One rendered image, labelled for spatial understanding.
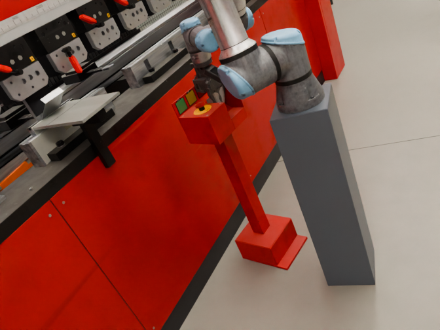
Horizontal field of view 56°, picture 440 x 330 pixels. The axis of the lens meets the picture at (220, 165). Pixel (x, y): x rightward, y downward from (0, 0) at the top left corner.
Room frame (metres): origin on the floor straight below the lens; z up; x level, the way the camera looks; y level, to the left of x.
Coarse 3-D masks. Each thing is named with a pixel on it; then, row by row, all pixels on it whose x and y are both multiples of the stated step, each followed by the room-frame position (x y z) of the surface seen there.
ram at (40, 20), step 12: (0, 0) 1.46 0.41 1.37; (12, 0) 1.49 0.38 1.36; (24, 0) 1.52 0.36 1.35; (36, 0) 1.55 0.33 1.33; (72, 0) 1.66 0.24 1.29; (84, 0) 1.70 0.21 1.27; (0, 12) 1.44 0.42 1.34; (12, 12) 1.47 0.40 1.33; (48, 12) 1.57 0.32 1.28; (60, 12) 1.60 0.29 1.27; (24, 24) 1.48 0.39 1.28; (36, 24) 1.51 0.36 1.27; (0, 36) 1.41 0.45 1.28; (12, 36) 1.44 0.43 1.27
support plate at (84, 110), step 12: (96, 96) 1.40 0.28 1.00; (108, 96) 1.33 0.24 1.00; (60, 108) 1.46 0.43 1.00; (72, 108) 1.38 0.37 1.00; (84, 108) 1.32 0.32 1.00; (96, 108) 1.26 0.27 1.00; (48, 120) 1.36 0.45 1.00; (60, 120) 1.30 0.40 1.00; (72, 120) 1.24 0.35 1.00; (84, 120) 1.20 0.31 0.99
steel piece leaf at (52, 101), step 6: (54, 90) 1.42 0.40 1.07; (60, 90) 1.43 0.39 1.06; (48, 96) 1.39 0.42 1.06; (54, 96) 1.40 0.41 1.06; (60, 96) 1.43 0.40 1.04; (48, 102) 1.38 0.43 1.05; (54, 102) 1.42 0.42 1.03; (60, 102) 1.46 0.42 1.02; (48, 108) 1.41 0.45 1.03; (54, 108) 1.45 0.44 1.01; (48, 114) 1.44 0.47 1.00
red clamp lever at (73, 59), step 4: (64, 48) 1.52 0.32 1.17; (68, 48) 1.51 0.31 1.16; (64, 52) 1.52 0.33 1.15; (68, 52) 1.51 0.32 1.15; (72, 56) 1.51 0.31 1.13; (72, 60) 1.51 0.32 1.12; (76, 60) 1.52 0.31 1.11; (72, 64) 1.52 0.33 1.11; (76, 64) 1.51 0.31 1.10; (76, 68) 1.51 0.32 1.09; (80, 68) 1.51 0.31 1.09; (80, 72) 1.51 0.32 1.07
